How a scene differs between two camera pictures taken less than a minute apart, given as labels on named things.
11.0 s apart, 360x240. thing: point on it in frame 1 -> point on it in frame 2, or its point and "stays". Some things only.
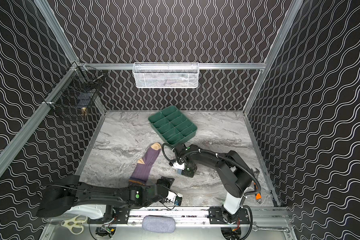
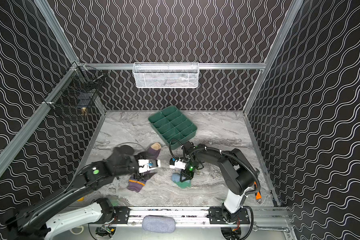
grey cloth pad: (159, 223) stays
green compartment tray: (174, 127) stays
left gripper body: (165, 184) -> (140, 173)
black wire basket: (82, 91) stays
